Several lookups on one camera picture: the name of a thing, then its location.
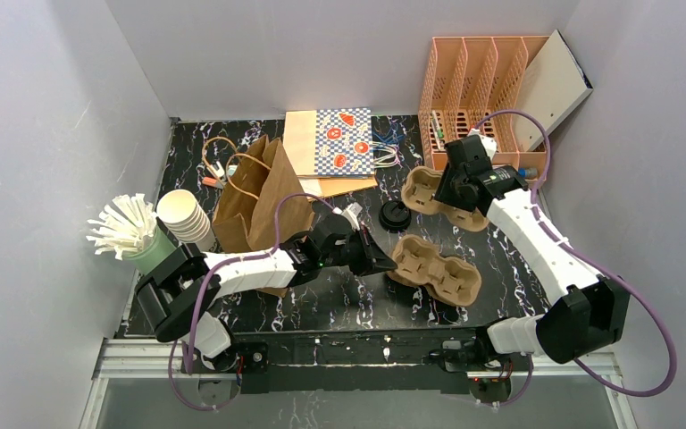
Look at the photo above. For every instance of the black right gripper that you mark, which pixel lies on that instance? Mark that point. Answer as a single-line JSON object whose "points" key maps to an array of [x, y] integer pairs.
{"points": [[454, 182]]}

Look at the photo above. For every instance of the checkered paper sheet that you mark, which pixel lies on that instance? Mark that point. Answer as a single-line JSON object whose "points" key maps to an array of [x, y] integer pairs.
{"points": [[343, 142]]}

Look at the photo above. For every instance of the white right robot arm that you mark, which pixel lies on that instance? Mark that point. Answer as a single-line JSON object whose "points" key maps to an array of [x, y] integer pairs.
{"points": [[588, 309]]}

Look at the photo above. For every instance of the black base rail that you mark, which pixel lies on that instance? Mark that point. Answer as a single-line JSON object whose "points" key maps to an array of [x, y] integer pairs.
{"points": [[452, 349]]}

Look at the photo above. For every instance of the cardboard cup carrier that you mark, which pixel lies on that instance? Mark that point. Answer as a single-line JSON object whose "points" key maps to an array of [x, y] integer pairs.
{"points": [[418, 195], [450, 280]]}

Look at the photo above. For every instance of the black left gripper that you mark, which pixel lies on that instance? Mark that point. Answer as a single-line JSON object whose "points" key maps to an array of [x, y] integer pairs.
{"points": [[360, 251]]}

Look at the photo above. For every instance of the stack of white lids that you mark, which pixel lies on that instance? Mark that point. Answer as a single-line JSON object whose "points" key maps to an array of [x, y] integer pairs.
{"points": [[183, 216]]}

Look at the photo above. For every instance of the orange file organizer rack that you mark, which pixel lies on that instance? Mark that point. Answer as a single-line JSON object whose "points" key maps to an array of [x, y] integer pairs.
{"points": [[466, 79]]}

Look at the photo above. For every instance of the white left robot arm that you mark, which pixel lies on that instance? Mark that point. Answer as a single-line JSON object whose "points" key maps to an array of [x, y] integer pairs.
{"points": [[176, 295]]}

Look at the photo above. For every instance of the green cup of stirrers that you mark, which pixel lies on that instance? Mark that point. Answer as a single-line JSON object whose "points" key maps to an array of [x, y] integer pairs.
{"points": [[128, 228]]}

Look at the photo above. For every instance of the black coffee cup lid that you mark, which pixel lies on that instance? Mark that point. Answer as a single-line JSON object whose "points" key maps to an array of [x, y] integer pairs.
{"points": [[395, 216]]}

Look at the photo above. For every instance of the brown paper bag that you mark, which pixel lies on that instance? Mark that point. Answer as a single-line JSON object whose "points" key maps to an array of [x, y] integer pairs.
{"points": [[259, 206]]}

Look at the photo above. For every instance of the white folder board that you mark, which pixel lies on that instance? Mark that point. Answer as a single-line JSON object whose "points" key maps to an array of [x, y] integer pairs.
{"points": [[553, 85]]}

